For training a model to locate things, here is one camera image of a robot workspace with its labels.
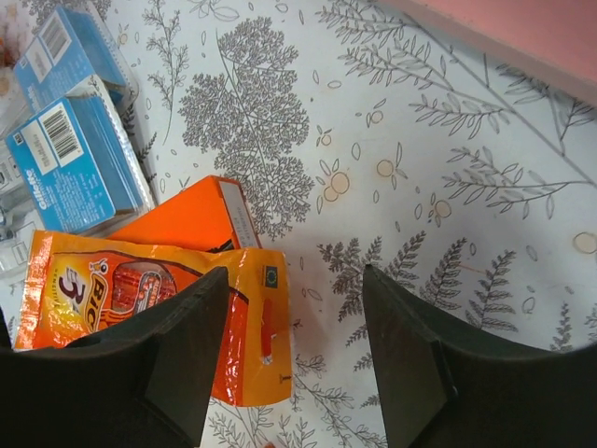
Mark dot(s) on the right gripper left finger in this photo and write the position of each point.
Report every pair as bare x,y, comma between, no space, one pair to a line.
145,382

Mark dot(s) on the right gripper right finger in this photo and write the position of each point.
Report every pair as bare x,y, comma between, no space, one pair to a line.
445,383

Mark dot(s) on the orange Bic razor bag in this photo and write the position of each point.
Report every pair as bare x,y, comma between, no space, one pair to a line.
78,285

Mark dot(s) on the pink three-tier shelf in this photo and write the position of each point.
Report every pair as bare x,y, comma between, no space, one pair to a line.
552,40

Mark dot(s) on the small orange Gillette Fusion box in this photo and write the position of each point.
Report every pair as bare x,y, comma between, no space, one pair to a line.
209,216

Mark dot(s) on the clear blister razor pack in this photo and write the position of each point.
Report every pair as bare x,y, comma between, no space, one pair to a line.
69,167

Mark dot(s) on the floral tablecloth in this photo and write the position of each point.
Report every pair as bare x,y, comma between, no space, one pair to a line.
363,136

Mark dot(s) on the blue card razor pack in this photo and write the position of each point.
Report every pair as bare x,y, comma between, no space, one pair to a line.
71,58

